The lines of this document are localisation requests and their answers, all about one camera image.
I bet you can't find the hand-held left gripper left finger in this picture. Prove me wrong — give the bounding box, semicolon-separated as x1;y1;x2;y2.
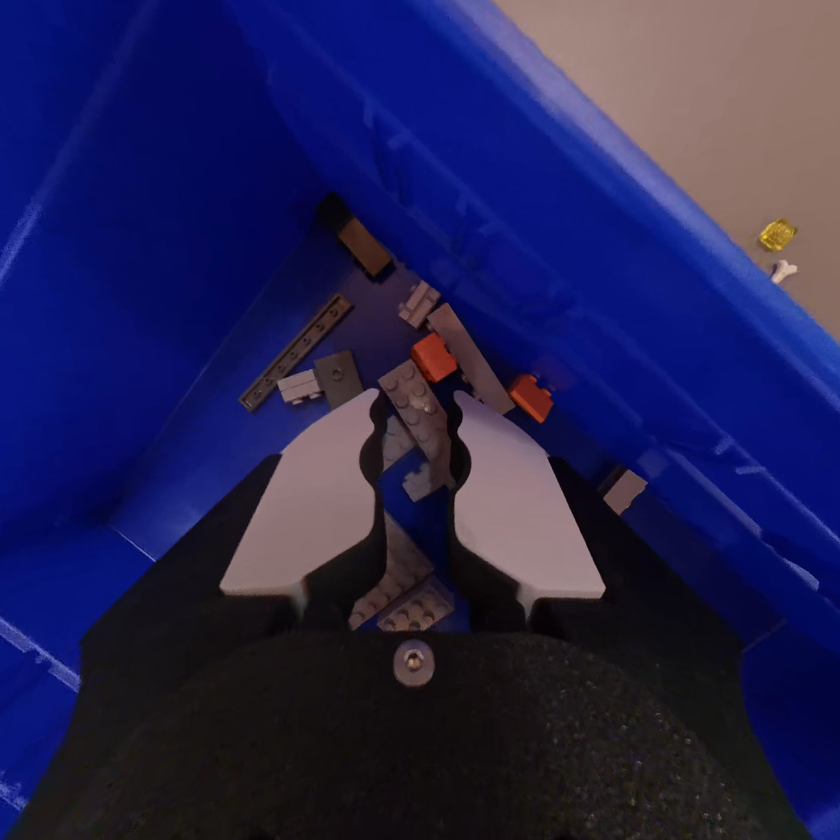
220;389;388;598

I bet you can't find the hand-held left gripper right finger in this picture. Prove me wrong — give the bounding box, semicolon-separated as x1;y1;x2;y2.
449;390;607;607

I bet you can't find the blue plastic bin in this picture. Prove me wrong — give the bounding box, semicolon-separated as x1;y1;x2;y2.
0;0;840;840

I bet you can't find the pile of grey orange bricks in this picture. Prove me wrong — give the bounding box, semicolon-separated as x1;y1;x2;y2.
239;197;651;634

